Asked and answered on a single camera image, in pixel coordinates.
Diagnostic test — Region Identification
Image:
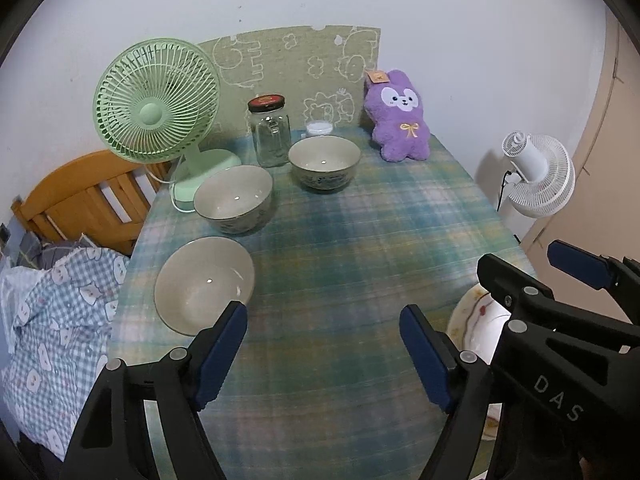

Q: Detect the beige door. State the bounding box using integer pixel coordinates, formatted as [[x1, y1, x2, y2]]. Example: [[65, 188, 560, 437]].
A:
[[523, 11, 639, 322]]

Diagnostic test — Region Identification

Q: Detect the purple plush bunny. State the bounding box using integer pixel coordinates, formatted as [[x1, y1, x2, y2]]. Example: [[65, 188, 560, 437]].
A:
[[363, 70, 431, 162]]

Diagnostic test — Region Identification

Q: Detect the cream ceramic bowl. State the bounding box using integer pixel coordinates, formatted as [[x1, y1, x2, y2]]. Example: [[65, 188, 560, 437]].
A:
[[154, 236, 255, 336], [288, 136, 361, 192], [193, 165, 273, 235]]

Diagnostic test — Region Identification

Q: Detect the green fan white cable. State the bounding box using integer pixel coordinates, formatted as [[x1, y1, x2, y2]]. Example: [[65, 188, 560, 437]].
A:
[[144, 159, 199, 215]]

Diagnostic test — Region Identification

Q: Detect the glass jar dark lid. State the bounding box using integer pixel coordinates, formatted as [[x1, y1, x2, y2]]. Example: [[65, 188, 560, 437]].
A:
[[247, 93, 292, 168]]

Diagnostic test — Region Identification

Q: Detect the wooden bed headboard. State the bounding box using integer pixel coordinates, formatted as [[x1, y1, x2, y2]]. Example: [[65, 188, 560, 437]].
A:
[[11, 151, 152, 256]]

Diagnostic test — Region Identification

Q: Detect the green cartoon wall mat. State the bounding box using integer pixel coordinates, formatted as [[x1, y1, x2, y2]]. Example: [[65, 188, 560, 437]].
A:
[[200, 25, 381, 138]]

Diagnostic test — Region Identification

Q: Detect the green plaid tablecloth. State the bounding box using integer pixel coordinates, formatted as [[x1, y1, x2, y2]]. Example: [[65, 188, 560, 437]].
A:
[[106, 127, 539, 480]]

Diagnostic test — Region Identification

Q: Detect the white plate red flower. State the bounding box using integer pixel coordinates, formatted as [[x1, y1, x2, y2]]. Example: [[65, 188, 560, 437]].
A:
[[446, 283, 512, 441]]

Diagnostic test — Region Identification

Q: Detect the cotton swab container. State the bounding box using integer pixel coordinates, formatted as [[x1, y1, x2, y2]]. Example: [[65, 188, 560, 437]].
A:
[[306, 120, 333, 136]]

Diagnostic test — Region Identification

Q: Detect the blue checkered bedding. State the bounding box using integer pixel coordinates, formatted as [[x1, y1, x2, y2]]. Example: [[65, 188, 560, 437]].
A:
[[1, 246, 129, 460]]

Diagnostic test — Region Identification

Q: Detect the white standing fan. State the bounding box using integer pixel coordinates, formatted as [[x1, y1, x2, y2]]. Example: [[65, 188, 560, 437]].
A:
[[497, 131, 576, 219]]

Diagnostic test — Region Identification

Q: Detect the green desk fan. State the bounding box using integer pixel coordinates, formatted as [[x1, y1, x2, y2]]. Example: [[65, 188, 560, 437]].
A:
[[92, 38, 241, 214]]

